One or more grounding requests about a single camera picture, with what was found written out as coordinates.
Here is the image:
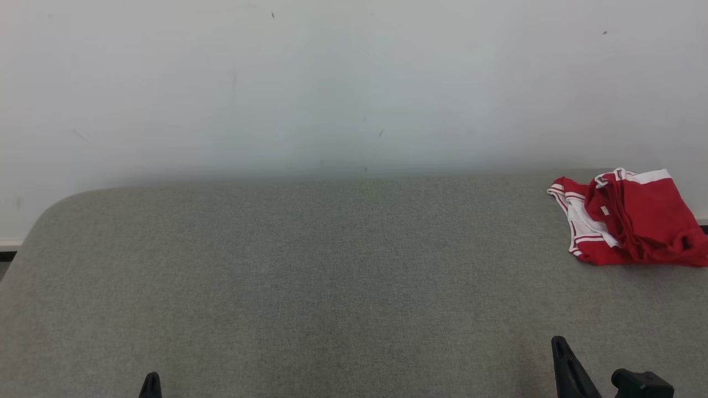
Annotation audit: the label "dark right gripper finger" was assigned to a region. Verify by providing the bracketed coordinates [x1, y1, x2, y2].
[551, 336, 602, 398]

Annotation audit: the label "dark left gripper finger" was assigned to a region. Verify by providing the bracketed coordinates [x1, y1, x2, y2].
[138, 372, 163, 398]

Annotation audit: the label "red jersey with number print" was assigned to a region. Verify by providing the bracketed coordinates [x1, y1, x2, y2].
[547, 176, 637, 266]

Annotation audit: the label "red shorts with white stripe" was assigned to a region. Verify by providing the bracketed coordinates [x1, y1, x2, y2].
[585, 167, 708, 268]

